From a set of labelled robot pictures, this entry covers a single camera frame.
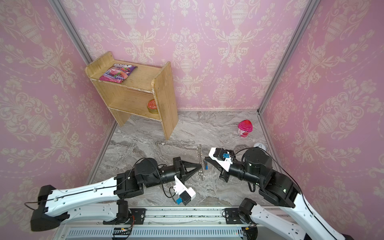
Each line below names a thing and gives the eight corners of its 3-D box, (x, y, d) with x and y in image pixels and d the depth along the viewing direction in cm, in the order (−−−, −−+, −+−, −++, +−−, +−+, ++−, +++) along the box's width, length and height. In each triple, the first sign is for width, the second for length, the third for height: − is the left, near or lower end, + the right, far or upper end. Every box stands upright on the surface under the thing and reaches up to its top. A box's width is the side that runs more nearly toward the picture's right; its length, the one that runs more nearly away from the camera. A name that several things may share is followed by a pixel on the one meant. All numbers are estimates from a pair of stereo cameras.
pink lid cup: (236, 137, 106) (240, 128, 98) (235, 129, 111) (238, 119, 102) (249, 137, 106) (253, 128, 98) (246, 129, 111) (251, 119, 102)
